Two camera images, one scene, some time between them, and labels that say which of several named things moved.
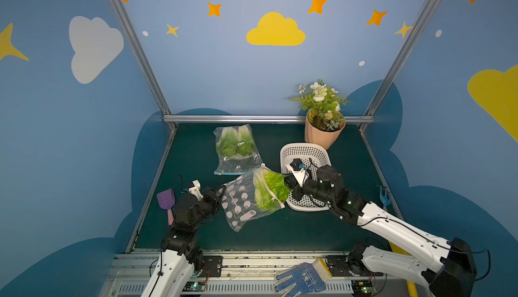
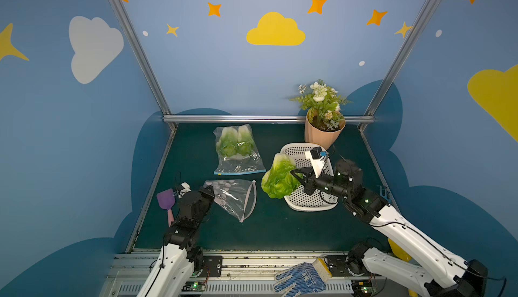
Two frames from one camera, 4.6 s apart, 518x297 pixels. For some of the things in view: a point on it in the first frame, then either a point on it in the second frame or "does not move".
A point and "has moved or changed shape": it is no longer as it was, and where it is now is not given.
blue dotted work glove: x=303 y=278 does not move
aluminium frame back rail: x=255 y=118 does not move
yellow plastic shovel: x=411 y=286 does not move
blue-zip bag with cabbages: x=238 y=152 does not move
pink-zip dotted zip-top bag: x=249 y=196 has moved or changed shape
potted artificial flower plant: x=324 y=121 does not move
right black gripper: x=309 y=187 -> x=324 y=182
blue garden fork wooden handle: x=385 y=198 does not move
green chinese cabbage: x=271 y=189 has moved or changed shape
